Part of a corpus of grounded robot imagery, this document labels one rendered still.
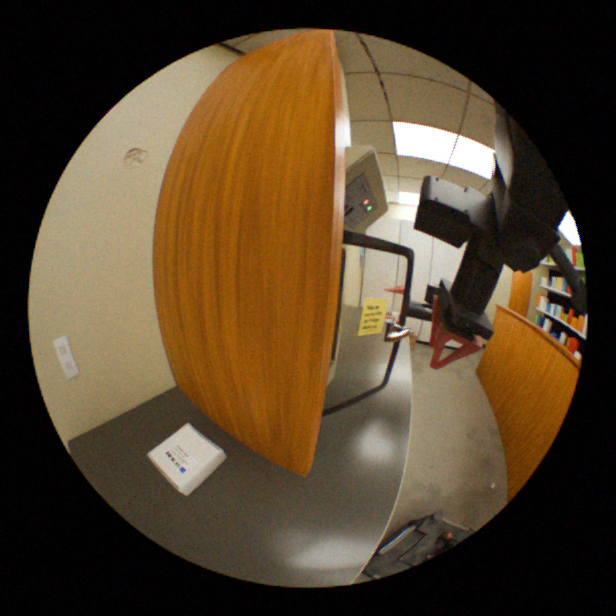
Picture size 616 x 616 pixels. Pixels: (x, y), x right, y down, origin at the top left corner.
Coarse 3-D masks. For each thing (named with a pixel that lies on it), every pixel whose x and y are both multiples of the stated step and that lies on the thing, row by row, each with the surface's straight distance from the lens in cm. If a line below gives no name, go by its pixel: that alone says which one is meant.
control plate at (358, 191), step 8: (360, 176) 29; (352, 184) 29; (360, 184) 31; (368, 184) 33; (352, 192) 31; (360, 192) 33; (368, 192) 36; (344, 200) 31; (352, 200) 33; (360, 200) 36; (368, 200) 38; (360, 208) 39; (376, 208) 46; (344, 216) 36; (352, 216) 39; (360, 216) 42; (352, 224) 43
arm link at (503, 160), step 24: (504, 120) 14; (504, 144) 15; (528, 144) 13; (504, 168) 16; (528, 168) 13; (504, 192) 18; (528, 192) 14; (552, 192) 14; (504, 216) 16; (528, 216) 15; (552, 216) 16; (552, 240) 17
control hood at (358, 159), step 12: (348, 156) 27; (360, 156) 27; (372, 156) 28; (348, 168) 26; (360, 168) 28; (372, 168) 30; (348, 180) 28; (372, 180) 33; (372, 192) 37; (384, 192) 43; (384, 204) 48; (372, 216) 49; (348, 228) 44; (360, 228) 50
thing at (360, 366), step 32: (352, 256) 31; (384, 256) 37; (352, 288) 32; (384, 288) 39; (352, 320) 34; (384, 320) 42; (352, 352) 38; (384, 352) 47; (352, 384) 44; (384, 384) 57
